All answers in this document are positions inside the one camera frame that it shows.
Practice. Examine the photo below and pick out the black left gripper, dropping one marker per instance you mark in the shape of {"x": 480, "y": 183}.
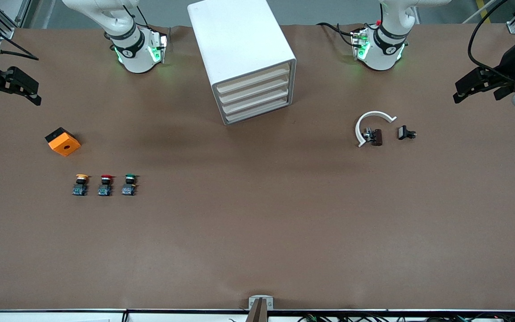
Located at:
{"x": 511, "y": 62}

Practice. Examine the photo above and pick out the green push button switch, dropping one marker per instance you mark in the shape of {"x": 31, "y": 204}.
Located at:
{"x": 128, "y": 188}

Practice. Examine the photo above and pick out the cream plastic drawer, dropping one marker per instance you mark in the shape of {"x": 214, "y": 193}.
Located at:
{"x": 253, "y": 78}
{"x": 253, "y": 89}
{"x": 253, "y": 99}
{"x": 253, "y": 111}

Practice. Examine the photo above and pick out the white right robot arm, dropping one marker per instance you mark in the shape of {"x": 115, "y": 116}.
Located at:
{"x": 137, "y": 58}

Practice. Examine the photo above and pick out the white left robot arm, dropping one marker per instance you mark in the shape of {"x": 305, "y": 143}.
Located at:
{"x": 380, "y": 58}

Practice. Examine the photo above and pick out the white drawer cabinet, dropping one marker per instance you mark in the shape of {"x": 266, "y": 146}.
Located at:
{"x": 239, "y": 36}

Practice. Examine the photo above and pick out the small black clip part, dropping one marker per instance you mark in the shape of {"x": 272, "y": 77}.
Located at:
{"x": 404, "y": 133}

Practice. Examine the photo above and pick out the dark brown hex spacer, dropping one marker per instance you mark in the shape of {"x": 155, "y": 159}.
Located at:
{"x": 377, "y": 137}

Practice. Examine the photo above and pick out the brown paper table cover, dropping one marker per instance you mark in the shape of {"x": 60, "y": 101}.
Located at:
{"x": 257, "y": 214}

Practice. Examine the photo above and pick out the orange black button enclosure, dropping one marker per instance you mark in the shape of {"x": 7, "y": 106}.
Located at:
{"x": 64, "y": 145}

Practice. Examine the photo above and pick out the yellow push button switch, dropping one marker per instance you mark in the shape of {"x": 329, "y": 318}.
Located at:
{"x": 80, "y": 188}

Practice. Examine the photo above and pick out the red push button switch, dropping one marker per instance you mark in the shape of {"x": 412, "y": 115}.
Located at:
{"x": 105, "y": 188}

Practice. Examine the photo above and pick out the white table edge rail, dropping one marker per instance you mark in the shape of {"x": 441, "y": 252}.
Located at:
{"x": 61, "y": 316}

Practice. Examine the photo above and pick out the grey metal bracket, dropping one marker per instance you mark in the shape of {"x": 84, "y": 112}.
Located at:
{"x": 253, "y": 300}

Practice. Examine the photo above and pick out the brown camera post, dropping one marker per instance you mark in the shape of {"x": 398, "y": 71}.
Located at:
{"x": 258, "y": 313}

